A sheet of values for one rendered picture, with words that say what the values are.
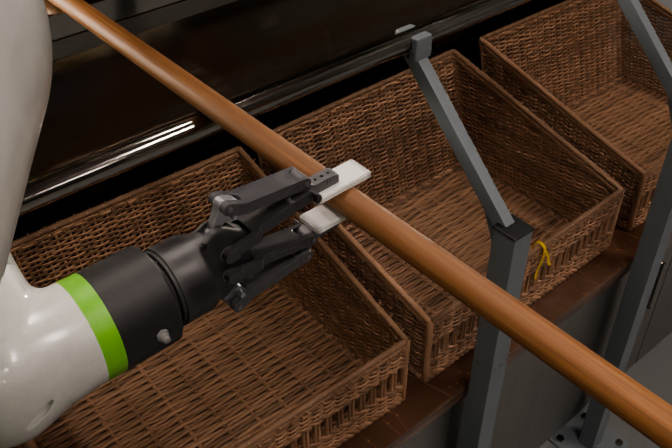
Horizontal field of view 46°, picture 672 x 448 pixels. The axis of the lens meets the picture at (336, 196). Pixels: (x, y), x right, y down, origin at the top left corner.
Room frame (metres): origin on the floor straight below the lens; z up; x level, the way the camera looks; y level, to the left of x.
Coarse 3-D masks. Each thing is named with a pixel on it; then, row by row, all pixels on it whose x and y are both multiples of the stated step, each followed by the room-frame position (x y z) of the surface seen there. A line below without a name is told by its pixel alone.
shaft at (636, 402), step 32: (64, 0) 1.06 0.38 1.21; (96, 32) 0.98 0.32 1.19; (128, 32) 0.96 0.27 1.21; (160, 64) 0.87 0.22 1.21; (192, 96) 0.81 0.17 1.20; (224, 128) 0.76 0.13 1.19; (256, 128) 0.73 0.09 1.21; (288, 160) 0.68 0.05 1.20; (352, 192) 0.62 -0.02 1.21; (384, 224) 0.57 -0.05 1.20; (416, 256) 0.53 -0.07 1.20; (448, 256) 0.53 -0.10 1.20; (448, 288) 0.50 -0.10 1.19; (480, 288) 0.49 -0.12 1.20; (512, 320) 0.45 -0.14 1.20; (544, 320) 0.45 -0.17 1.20; (544, 352) 0.43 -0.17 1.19; (576, 352) 0.42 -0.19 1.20; (576, 384) 0.40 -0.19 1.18; (608, 384) 0.39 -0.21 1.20; (640, 384) 0.39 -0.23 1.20; (640, 416) 0.36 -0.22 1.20
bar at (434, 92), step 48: (480, 0) 1.13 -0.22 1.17; (528, 0) 1.18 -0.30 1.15; (624, 0) 1.30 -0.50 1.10; (384, 48) 0.98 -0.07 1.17; (288, 96) 0.87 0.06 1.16; (432, 96) 0.99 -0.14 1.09; (144, 144) 0.75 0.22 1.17; (48, 192) 0.67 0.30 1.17; (480, 192) 0.90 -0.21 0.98; (528, 240) 0.86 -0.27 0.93; (480, 336) 0.86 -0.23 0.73; (624, 336) 1.15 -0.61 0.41; (480, 384) 0.85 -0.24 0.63; (480, 432) 0.84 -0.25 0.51; (576, 432) 1.20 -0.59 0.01
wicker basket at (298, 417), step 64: (128, 192) 1.07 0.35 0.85; (192, 192) 1.13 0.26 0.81; (64, 256) 0.98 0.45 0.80; (320, 256) 1.02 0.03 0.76; (256, 320) 1.03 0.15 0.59; (320, 320) 1.02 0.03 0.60; (384, 320) 0.89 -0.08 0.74; (128, 384) 0.88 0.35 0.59; (192, 384) 0.88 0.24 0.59; (256, 384) 0.88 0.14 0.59; (320, 384) 0.88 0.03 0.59; (384, 384) 0.83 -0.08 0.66
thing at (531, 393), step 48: (624, 240) 1.26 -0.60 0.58; (576, 288) 1.12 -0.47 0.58; (624, 288) 1.21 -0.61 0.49; (576, 336) 1.12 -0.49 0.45; (144, 384) 0.89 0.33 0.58; (432, 384) 0.89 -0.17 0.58; (528, 384) 1.02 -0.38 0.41; (384, 432) 0.79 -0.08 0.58; (432, 432) 0.84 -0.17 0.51; (528, 432) 1.05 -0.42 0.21
